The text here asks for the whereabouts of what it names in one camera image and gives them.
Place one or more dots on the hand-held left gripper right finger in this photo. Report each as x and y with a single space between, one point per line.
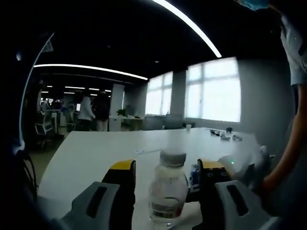
213 203

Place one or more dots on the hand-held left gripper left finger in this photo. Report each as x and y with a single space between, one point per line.
115 203

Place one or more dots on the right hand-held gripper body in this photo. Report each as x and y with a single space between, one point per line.
247 165

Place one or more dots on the light blue packet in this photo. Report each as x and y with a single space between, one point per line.
194 177

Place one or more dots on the clear plastic water bottle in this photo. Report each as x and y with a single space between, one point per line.
168 191

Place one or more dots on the small white device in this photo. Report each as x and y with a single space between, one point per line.
225 136
237 138

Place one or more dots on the small black device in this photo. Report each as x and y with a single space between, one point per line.
229 129

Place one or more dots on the white table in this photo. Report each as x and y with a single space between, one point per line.
108 148

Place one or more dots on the small white cup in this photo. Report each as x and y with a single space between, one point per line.
188 128

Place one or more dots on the wide window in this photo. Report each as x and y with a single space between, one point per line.
216 93

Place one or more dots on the white cabinet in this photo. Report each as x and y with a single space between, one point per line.
115 123

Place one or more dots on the dark chair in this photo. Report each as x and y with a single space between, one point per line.
173 122

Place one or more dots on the potted green plant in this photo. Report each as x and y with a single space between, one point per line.
121 112

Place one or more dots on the white office chair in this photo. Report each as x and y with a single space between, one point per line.
43 133

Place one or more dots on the narrow window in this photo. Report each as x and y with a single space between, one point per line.
159 95

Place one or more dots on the long ceiling light strip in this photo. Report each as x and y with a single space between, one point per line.
96 69
192 26

